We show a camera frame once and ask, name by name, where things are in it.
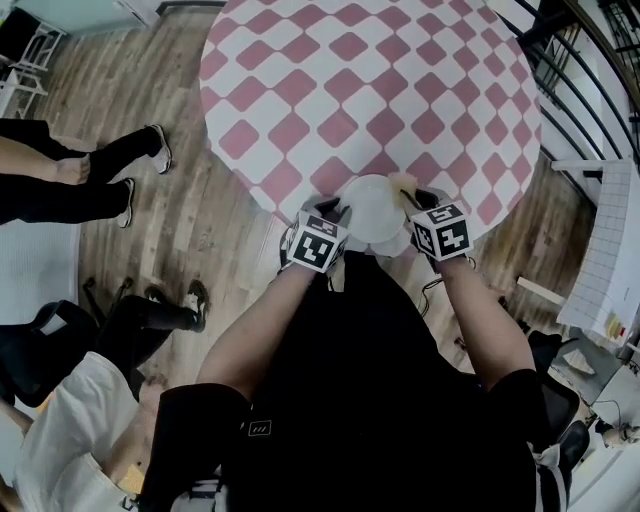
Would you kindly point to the black metal railing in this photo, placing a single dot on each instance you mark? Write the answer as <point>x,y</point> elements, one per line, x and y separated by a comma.
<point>575,65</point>

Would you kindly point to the yellow scrubbing sponge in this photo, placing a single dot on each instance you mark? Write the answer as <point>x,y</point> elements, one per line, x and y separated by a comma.
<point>403,183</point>

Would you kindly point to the white gridded board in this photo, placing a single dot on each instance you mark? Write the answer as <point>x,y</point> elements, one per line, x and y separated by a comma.
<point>607,250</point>

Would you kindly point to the pink white checkered tablecloth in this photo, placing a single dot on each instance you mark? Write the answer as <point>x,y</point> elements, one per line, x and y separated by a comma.
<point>370,85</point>

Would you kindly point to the person's left forearm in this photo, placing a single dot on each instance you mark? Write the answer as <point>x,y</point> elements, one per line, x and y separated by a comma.
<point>250,330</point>

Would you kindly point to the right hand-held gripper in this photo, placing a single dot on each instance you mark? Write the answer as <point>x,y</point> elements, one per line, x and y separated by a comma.
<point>444,231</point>

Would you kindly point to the person's right forearm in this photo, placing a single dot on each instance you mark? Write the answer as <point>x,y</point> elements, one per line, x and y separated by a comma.
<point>487,320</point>

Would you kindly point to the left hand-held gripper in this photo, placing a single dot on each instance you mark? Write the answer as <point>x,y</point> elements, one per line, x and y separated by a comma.
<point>316,245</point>

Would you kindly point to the grey desk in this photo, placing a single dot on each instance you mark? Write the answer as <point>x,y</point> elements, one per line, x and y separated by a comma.
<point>595,370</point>

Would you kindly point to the person's black shirt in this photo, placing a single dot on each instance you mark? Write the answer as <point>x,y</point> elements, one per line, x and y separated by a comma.
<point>360,400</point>

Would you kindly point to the white round plate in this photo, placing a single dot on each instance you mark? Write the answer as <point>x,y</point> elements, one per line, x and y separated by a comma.
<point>372,210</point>

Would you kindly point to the light wooden plank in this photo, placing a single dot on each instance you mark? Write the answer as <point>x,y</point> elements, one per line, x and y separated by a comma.
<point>541,290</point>

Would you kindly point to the white metal rack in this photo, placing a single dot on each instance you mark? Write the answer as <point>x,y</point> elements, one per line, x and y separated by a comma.
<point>27,65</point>

